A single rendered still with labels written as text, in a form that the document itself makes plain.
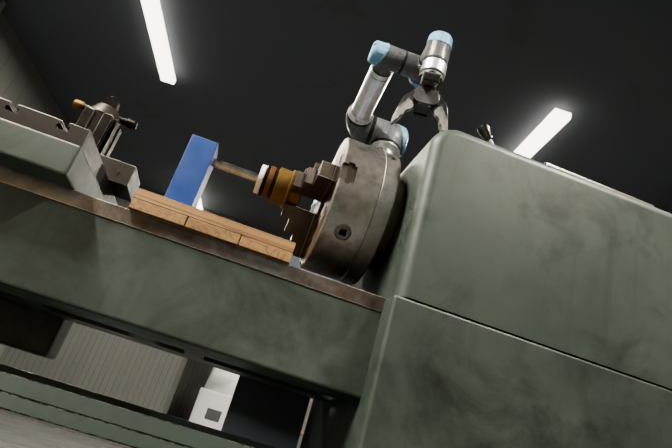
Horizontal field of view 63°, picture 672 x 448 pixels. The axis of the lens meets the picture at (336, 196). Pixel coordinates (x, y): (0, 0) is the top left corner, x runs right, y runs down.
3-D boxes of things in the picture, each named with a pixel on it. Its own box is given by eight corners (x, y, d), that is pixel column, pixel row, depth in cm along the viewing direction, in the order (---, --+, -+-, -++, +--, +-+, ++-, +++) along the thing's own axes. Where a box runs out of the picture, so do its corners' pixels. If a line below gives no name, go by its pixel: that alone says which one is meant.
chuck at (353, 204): (326, 283, 137) (363, 170, 145) (354, 276, 106) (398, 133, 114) (292, 272, 136) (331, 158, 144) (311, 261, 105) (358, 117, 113)
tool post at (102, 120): (103, 168, 126) (121, 132, 131) (98, 154, 120) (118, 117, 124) (71, 156, 126) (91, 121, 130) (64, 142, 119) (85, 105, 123)
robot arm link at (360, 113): (340, 116, 211) (378, 28, 168) (367, 126, 212) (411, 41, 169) (333, 140, 205) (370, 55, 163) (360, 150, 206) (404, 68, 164)
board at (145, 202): (265, 299, 131) (270, 284, 133) (289, 262, 99) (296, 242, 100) (144, 259, 128) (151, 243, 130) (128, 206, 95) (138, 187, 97)
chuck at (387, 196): (339, 288, 137) (375, 174, 145) (370, 282, 107) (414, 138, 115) (326, 283, 137) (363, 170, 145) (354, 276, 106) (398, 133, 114)
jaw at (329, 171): (341, 191, 123) (357, 166, 113) (336, 210, 121) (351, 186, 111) (295, 174, 122) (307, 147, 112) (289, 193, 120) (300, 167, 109)
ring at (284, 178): (303, 184, 130) (267, 170, 129) (311, 168, 122) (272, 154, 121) (291, 218, 126) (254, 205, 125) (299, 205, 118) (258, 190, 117)
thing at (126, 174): (131, 202, 127) (140, 183, 129) (127, 186, 118) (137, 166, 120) (44, 171, 125) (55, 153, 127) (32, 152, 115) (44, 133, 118)
